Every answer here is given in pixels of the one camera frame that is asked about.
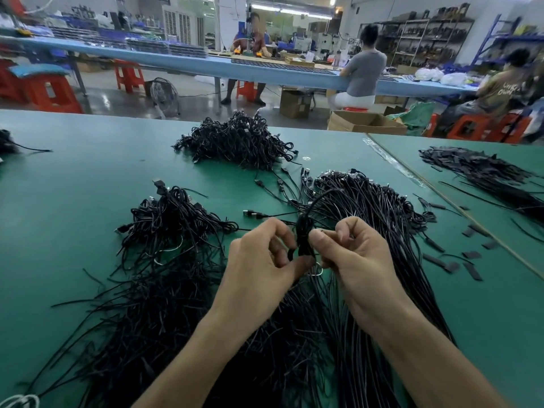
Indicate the blue metal rack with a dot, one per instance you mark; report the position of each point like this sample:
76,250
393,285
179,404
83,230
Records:
510,40

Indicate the red stool with blue seat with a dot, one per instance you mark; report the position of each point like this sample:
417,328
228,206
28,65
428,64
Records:
47,89

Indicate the white pillar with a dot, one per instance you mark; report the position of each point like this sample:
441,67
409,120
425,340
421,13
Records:
231,21

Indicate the pile of white bags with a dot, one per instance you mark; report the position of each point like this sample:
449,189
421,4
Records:
442,76

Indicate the metal storage shelf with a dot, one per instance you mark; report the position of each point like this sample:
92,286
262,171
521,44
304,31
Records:
429,36

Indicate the person's left forearm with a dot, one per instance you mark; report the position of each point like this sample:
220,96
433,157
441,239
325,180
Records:
187,369

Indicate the person's right hand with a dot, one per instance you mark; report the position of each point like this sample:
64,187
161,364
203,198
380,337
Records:
365,267

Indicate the person's right forearm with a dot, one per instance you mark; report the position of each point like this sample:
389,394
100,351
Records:
446,365

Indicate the small cardboard box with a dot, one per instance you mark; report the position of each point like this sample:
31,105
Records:
296,103

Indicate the person's left hand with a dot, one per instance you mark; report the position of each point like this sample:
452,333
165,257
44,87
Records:
255,276

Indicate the long blue workbench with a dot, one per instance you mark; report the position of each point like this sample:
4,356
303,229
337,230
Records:
223,68

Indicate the scattered dark tie pieces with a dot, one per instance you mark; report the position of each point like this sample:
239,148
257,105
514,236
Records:
472,272

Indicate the red plastic stool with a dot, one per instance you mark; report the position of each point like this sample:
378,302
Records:
246,91
129,77
8,79
472,128

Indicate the green bag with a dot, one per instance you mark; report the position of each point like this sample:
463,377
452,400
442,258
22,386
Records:
416,119

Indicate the open cardboard box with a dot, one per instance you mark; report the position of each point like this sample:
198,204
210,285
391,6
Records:
368,123

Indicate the grey floor fan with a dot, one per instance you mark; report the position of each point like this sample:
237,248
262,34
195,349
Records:
163,99

